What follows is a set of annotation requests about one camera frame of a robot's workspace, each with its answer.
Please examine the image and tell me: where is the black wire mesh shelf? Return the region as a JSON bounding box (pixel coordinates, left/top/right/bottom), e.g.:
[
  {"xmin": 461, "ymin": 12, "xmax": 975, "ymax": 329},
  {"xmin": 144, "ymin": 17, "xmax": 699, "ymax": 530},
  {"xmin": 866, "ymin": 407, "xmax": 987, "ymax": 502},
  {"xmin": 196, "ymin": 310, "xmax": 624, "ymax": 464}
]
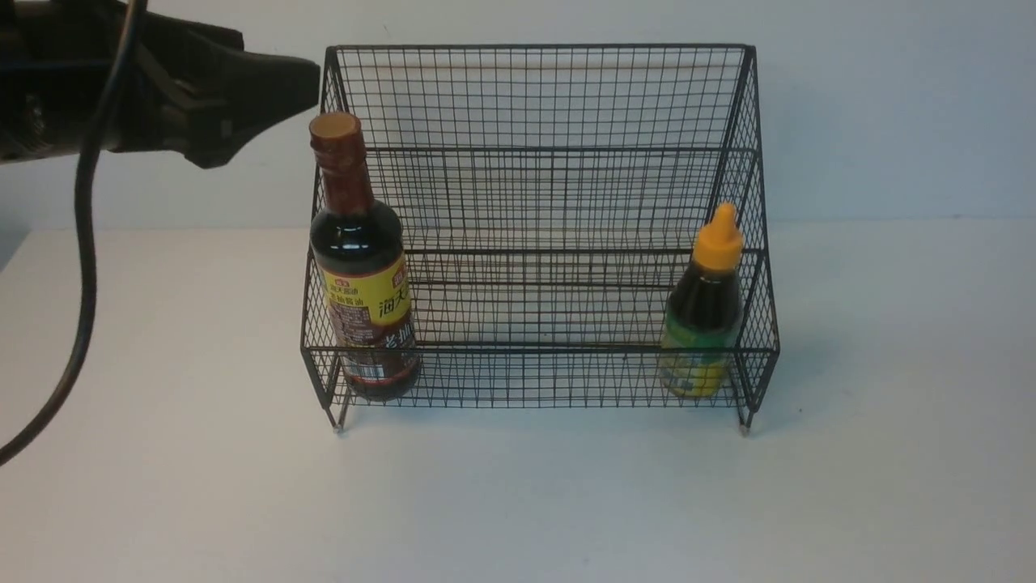
[{"xmin": 321, "ymin": 43, "xmax": 780, "ymax": 436}]

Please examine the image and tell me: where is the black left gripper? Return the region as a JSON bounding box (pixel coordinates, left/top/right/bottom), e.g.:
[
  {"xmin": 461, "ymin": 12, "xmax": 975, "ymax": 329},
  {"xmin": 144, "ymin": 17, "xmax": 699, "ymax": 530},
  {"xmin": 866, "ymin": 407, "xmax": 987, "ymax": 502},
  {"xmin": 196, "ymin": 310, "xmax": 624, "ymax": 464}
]
[{"xmin": 2, "ymin": 1, "xmax": 322, "ymax": 169}]

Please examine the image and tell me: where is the black cable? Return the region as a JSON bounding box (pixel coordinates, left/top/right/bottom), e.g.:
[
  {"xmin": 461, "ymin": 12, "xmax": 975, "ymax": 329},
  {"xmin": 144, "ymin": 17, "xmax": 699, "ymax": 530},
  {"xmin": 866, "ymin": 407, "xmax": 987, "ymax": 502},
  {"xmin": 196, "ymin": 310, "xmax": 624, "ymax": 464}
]
[{"xmin": 0, "ymin": 0, "xmax": 150, "ymax": 468}]

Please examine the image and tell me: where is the small yellow-capped sauce bottle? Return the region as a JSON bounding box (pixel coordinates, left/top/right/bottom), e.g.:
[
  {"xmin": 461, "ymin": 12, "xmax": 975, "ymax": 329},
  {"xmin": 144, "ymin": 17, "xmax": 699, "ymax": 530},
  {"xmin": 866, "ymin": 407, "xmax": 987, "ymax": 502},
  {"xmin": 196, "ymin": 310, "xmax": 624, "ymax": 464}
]
[{"xmin": 658, "ymin": 202, "xmax": 744, "ymax": 399}]

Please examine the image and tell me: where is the dark soy sauce bottle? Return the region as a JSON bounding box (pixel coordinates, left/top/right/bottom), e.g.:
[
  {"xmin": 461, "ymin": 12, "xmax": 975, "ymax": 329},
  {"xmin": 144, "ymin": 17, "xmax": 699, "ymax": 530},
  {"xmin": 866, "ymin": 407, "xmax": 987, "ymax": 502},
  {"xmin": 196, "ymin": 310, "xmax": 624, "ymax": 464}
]
[{"xmin": 308, "ymin": 112, "xmax": 421, "ymax": 402}]

